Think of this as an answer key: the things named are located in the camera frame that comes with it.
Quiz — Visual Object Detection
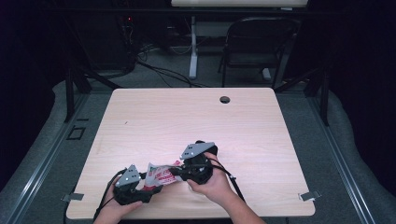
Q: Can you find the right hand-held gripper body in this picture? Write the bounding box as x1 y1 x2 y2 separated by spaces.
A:
180 142 217 185

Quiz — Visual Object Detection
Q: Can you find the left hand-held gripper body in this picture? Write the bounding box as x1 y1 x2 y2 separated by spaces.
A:
113 164 153 205

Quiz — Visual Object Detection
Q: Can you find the red and white packet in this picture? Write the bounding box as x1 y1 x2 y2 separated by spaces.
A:
141 160 184 191

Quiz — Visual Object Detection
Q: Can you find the person's left hand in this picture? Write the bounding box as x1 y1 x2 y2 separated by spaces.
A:
102 194 144 220

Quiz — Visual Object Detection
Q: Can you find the person's right hand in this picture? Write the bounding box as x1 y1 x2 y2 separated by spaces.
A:
186 152 237 207

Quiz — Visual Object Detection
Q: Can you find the grey tape piece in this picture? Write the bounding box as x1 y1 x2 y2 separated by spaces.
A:
61 192 85 203
298 189 322 203

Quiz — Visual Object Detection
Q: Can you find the white desk leg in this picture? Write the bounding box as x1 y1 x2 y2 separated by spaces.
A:
188 15 201 80

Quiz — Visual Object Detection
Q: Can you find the black metal stand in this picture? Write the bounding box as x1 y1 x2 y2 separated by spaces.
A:
64 66 123 123
274 66 332 127

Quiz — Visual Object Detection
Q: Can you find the dark computer tower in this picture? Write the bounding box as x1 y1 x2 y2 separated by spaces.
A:
116 13 138 73

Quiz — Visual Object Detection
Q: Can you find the black folding chair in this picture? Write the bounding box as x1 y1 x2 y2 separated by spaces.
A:
218 17 302 90

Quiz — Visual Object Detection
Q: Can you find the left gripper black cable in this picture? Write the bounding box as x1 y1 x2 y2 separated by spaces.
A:
92 168 129 222

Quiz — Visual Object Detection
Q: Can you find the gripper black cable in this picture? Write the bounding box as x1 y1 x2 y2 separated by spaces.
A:
92 168 129 222
206 158 247 203

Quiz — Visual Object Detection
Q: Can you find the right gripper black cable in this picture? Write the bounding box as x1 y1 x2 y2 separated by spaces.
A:
206 158 247 203

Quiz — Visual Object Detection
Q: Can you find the black floor cable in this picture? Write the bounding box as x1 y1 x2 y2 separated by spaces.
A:
135 58 207 89

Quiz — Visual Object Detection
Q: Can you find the aluminium floor rail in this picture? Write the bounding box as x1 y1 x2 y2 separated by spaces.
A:
306 92 378 224
5 92 92 224

